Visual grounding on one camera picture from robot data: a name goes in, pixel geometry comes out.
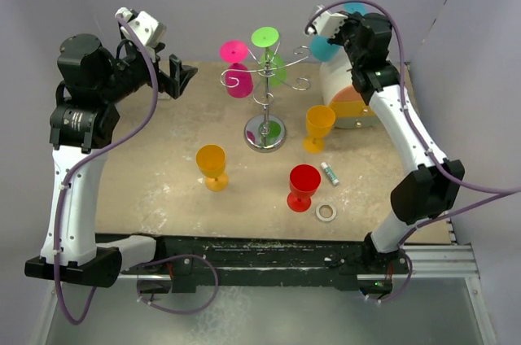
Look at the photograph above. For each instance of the red plastic wine glass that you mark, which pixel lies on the red plastic wine glass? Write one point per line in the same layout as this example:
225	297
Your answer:
304	180

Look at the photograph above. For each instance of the blue plastic wine glass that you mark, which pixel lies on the blue plastic wine glass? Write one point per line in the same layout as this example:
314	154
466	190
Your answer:
319	46

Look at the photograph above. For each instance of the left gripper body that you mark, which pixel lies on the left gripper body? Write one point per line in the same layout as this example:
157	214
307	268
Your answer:
130	72

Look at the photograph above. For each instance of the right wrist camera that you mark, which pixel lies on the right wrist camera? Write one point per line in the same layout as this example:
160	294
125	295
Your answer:
326	25

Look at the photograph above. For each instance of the aluminium rail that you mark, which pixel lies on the aluminium rail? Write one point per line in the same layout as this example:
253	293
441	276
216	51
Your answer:
447	261

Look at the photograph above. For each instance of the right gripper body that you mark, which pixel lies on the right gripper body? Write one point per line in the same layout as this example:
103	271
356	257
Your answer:
346	35

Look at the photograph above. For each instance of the orange wine glass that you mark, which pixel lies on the orange wine glass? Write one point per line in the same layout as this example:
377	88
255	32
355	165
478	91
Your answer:
210	160
319	122

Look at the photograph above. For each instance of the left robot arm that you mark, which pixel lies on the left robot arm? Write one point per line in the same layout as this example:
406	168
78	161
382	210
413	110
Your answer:
81	129

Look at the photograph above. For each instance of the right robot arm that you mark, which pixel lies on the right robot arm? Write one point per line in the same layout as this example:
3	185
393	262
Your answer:
429	187

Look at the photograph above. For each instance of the green plastic wine glass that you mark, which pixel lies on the green plastic wine glass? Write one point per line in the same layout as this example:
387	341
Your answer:
268	39

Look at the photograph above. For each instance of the white tape roll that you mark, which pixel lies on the white tape roll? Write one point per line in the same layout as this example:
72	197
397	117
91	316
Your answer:
326	212

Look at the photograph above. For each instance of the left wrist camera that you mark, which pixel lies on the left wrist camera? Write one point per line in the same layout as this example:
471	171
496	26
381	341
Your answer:
147	29

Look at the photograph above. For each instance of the white green glue stick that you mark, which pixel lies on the white green glue stick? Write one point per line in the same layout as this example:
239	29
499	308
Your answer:
326	168

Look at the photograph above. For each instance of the white round drawer box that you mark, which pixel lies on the white round drawer box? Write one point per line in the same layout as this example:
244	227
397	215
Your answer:
339	94

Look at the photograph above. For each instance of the pink plastic wine glass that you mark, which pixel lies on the pink plastic wine glass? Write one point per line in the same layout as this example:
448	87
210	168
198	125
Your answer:
238	80

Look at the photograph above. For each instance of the black base frame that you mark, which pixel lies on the black base frame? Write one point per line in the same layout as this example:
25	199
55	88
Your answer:
207	261

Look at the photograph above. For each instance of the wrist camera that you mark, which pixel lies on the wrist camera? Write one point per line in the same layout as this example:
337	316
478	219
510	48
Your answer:
326	25
147	29

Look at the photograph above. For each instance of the chrome wine glass rack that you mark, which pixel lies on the chrome wine glass rack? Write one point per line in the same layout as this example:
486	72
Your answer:
266	132

